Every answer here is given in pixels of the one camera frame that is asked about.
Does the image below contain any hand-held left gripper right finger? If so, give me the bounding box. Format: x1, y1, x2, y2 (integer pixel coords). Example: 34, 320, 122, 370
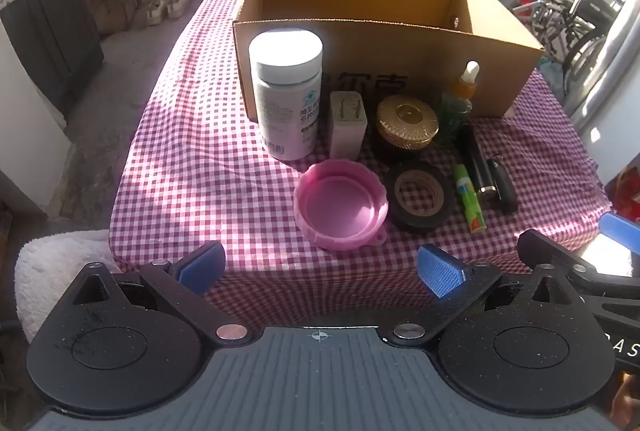
392, 243, 586, 348

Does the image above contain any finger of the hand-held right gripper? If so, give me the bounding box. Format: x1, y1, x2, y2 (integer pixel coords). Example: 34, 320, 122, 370
517, 229, 640, 313
598, 212, 640, 257

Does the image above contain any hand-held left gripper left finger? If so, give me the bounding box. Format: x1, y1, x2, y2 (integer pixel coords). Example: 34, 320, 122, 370
70, 240, 251, 348

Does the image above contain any black tape roll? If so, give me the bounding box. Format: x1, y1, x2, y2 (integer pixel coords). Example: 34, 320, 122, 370
386, 161, 455, 233

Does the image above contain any green printed tube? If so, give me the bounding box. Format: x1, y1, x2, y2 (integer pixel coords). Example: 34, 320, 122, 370
453, 164, 488, 233

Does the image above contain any black cylinder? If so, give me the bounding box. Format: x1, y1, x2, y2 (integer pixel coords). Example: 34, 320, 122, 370
460, 123, 496, 206

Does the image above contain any pink plastic lid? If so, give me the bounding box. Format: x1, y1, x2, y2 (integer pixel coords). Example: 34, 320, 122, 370
293, 162, 390, 252

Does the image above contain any gold lid dark jar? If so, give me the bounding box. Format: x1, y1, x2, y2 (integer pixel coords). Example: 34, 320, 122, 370
372, 94, 441, 162

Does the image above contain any white charger plug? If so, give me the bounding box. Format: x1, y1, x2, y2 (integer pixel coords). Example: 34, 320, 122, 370
328, 91, 368, 160

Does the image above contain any green dropper bottle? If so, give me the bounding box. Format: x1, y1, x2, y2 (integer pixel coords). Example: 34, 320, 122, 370
437, 61, 481, 146

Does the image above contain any brown cardboard box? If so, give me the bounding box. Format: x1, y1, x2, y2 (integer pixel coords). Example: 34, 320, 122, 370
232, 0, 546, 124

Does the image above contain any red bag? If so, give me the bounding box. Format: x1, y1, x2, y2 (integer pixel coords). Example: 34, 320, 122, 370
614, 166, 640, 212

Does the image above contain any red checked tablecloth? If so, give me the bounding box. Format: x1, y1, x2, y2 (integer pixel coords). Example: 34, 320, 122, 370
109, 0, 613, 318

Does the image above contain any white fluffy cushion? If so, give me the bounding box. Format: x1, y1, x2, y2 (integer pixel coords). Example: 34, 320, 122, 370
15, 231, 117, 342

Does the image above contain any white pill bottle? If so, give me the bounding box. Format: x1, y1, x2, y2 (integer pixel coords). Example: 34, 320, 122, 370
248, 29, 324, 160

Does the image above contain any dark cabinet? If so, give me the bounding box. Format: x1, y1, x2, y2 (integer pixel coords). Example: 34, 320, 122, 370
0, 0, 106, 116

